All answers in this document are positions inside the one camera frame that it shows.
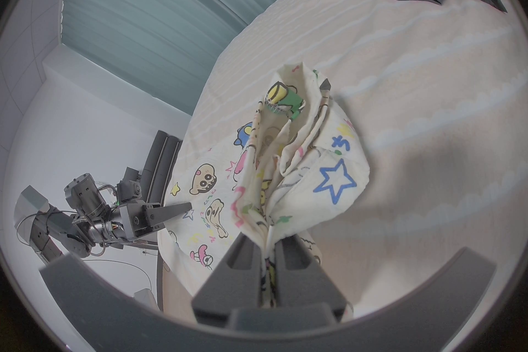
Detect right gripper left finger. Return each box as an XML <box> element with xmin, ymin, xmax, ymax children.
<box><xmin>191</xmin><ymin>234</ymin><xmax>265</xmax><ymax>320</ymax></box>

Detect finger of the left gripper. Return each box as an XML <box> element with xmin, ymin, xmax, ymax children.
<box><xmin>159</xmin><ymin>202</ymin><xmax>193</xmax><ymax>229</ymax></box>

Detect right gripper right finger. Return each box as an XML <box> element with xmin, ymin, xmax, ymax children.
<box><xmin>274</xmin><ymin>235</ymin><xmax>345</xmax><ymax>318</ymax></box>

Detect white printed pyjama top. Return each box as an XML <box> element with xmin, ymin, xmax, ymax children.
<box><xmin>163</xmin><ymin>62</ymin><xmax>370</xmax><ymax>318</ymax></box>

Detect blue-green curtain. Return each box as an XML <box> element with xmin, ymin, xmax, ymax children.
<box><xmin>60</xmin><ymin>0</ymin><xmax>383</xmax><ymax>118</ymax></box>

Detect bed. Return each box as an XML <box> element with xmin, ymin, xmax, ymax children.
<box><xmin>157</xmin><ymin>0</ymin><xmax>524</xmax><ymax>320</ymax></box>

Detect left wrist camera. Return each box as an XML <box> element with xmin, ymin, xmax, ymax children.
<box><xmin>117</xmin><ymin>178</ymin><xmax>144</xmax><ymax>203</ymax></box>

